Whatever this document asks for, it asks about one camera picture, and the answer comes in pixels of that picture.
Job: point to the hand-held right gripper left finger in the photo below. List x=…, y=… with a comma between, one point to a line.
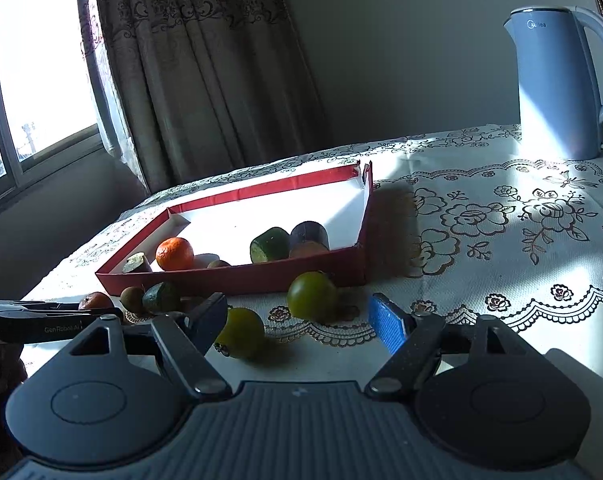
x=211, y=322

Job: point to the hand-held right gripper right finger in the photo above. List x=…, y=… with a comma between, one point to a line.
x=389, y=322

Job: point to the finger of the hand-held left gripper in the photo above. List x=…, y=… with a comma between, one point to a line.
x=31, y=305

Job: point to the green tomato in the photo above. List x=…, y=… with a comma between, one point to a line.
x=311, y=296
x=241, y=332

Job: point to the reddish brown round fruit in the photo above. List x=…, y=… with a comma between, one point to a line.
x=95, y=301

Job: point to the red cardboard box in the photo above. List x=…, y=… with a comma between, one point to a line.
x=281, y=275

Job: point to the green cucumber piece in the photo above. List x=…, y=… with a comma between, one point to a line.
x=269, y=245

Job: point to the dark green avocado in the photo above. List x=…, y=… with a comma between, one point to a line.
x=161, y=297

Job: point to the large brown longan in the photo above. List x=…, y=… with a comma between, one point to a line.
x=131, y=301

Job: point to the white floral tablecloth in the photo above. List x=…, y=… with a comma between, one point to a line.
x=481, y=270

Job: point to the window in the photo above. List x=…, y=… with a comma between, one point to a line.
x=36, y=60

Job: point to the brown patterned curtain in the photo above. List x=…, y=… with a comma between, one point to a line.
x=206, y=70

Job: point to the light blue electric kettle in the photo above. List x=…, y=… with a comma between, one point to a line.
x=556, y=85

